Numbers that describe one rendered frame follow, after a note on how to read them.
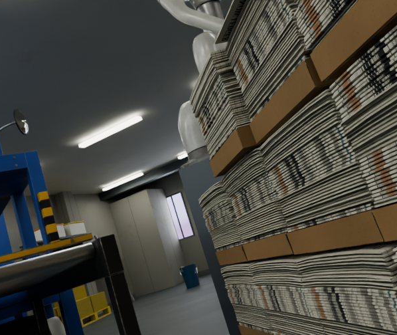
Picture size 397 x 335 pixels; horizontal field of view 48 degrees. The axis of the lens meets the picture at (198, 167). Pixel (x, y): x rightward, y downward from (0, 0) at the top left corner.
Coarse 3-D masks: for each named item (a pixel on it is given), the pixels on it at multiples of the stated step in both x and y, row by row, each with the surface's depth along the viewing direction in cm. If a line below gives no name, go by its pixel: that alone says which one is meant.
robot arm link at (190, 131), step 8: (184, 104) 186; (184, 112) 183; (192, 112) 181; (184, 120) 182; (192, 120) 181; (184, 128) 182; (192, 128) 180; (184, 136) 183; (192, 136) 180; (200, 136) 179; (184, 144) 184; (192, 144) 180; (200, 144) 179
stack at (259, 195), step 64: (384, 64) 50; (320, 128) 66; (384, 128) 53; (256, 192) 97; (320, 192) 70; (384, 192) 55; (320, 256) 75; (384, 256) 58; (256, 320) 119; (320, 320) 83; (384, 320) 61
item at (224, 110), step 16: (208, 64) 97; (224, 64) 94; (208, 80) 100; (224, 80) 93; (192, 96) 117; (208, 96) 105; (224, 96) 94; (240, 96) 93; (208, 112) 109; (224, 112) 97; (240, 112) 92; (208, 128) 113; (224, 128) 100; (208, 144) 117; (256, 144) 91
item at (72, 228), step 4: (64, 224) 968; (68, 224) 965; (72, 224) 974; (76, 224) 985; (80, 224) 996; (64, 228) 968; (68, 228) 963; (72, 228) 970; (76, 228) 981; (80, 228) 992; (84, 228) 1003; (68, 232) 963; (72, 232) 965; (76, 232) 976; (80, 232) 987; (84, 232) 998
